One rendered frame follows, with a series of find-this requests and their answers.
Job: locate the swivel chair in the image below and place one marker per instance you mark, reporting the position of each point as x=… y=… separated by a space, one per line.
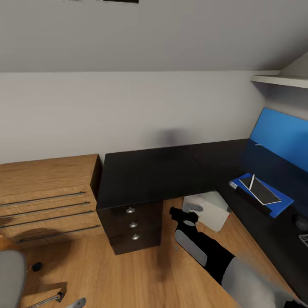
x=13 y=274

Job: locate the mouse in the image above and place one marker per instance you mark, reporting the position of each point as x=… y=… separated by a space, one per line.
x=301 y=223

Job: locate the folder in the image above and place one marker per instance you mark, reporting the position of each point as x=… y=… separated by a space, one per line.
x=273 y=209

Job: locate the cabinet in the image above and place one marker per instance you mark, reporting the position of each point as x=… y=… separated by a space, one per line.
x=133 y=228
x=50 y=201

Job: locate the desktop computer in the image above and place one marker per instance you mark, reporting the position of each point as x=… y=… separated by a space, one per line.
x=215 y=209

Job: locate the room divider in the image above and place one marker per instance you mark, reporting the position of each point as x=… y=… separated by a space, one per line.
x=283 y=134

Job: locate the notebook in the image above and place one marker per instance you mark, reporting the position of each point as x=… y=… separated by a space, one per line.
x=259 y=190

